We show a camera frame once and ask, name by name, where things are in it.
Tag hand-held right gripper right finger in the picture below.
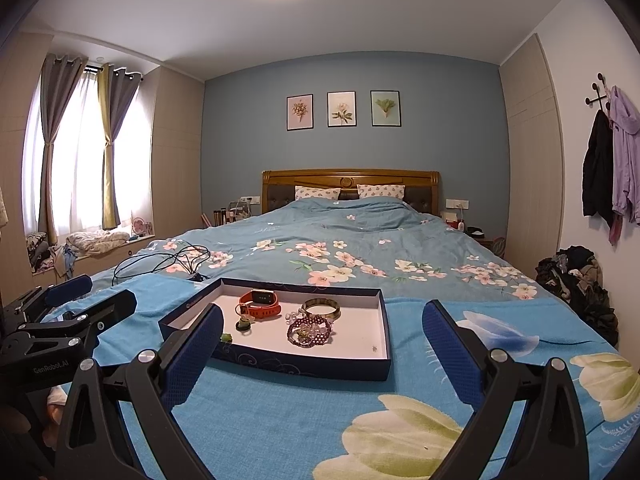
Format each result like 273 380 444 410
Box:
421 300 591 480

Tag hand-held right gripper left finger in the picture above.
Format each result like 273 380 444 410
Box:
55 304 226 480

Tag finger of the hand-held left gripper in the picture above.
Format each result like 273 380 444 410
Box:
64 288 138 334
4 274 94 323

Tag orange smartwatch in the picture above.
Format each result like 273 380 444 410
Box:
238 289 282 320

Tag clear crystal bead bracelet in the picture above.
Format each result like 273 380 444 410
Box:
285 309 328 340

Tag purple bead necklace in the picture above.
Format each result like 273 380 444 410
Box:
286 314 332 349

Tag navy shallow cardboard box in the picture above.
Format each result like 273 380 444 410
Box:
158 277 392 382

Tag amber tortoiseshell bangle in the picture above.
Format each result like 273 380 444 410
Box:
301 298 342 322

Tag person's left hand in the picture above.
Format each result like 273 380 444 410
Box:
0 391 68 442

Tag heap of mixed clothes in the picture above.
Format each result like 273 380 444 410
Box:
25 232 76 278

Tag window seat cabinet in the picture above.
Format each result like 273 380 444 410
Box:
30 237 156 281

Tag beige crumpled blanket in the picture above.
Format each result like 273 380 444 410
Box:
65 230 131 256

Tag light blue flower blanket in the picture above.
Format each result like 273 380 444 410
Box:
40 280 640 480

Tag white sheer curtain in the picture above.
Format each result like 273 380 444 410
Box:
22 67 156 241

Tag bedside cosmetics clutter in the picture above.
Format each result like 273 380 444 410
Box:
200 202 251 226

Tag pile of dark clothes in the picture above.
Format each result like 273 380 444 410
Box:
535 245 620 346

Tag beige built-in wardrobe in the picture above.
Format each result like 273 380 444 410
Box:
150 65 206 241
497 34 561 271

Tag blue floral duvet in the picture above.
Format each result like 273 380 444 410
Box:
90 196 541 306

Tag patterned white pillow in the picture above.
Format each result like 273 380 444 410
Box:
294 185 342 202
356 183 406 201

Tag grey and yellow curtain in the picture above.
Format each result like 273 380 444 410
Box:
96 63 144 231

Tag wooden bed headboard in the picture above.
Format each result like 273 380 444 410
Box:
261 169 442 218

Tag black curtain rod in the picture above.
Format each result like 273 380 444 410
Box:
82 62 146 81

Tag black jacket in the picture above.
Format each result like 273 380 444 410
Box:
582 108 616 231

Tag framed green leaf picture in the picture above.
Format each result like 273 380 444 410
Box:
370 90 402 127

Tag purple jacket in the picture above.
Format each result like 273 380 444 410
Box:
607 85 640 246

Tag framed pink flower picture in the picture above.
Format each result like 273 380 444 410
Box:
286 94 314 132

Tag framed white flower picture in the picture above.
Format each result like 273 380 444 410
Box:
327 91 357 128

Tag black cable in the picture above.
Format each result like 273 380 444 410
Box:
113 245 211 283

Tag black wall coat rack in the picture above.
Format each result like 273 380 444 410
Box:
586 73 612 111

